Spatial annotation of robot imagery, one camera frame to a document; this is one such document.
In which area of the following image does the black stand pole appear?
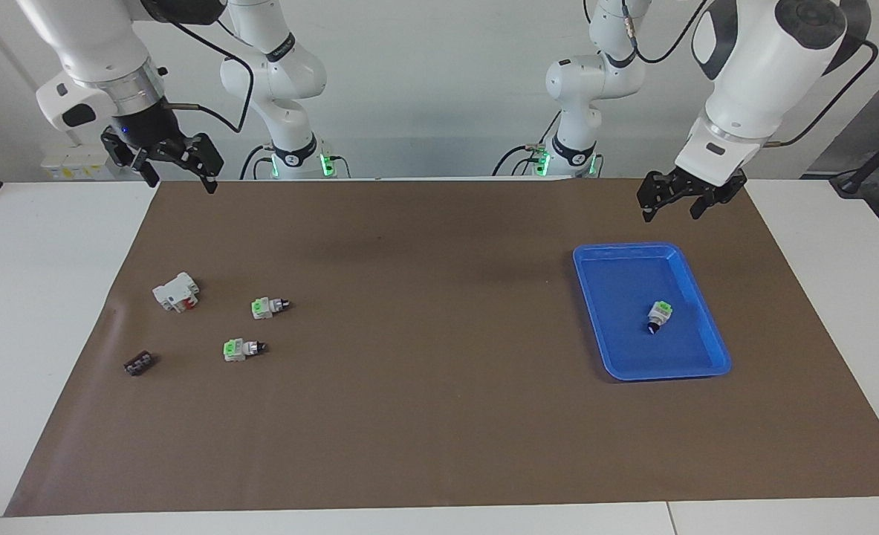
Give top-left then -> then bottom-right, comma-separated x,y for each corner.
829,119 -> 879,198

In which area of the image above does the brown table mat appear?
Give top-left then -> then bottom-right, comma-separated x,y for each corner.
4,177 -> 879,517

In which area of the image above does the green and grey rotary switch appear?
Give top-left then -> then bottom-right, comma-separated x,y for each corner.
251,296 -> 292,320
646,299 -> 674,335
222,338 -> 267,363

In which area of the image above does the white wall cable duct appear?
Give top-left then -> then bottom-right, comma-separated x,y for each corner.
0,0 -> 61,127

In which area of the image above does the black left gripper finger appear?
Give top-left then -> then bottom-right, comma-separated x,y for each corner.
636,172 -> 680,223
690,191 -> 742,221

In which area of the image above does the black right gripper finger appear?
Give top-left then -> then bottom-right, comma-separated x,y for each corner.
178,133 -> 225,195
100,129 -> 160,189

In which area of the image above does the blue plastic tray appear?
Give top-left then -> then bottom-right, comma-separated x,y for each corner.
573,242 -> 732,382

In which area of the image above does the black arm base cable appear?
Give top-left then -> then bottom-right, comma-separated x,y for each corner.
493,145 -> 541,178
240,143 -> 270,181

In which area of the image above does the white circuit breaker red lever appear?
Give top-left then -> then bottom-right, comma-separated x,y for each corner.
152,272 -> 201,314

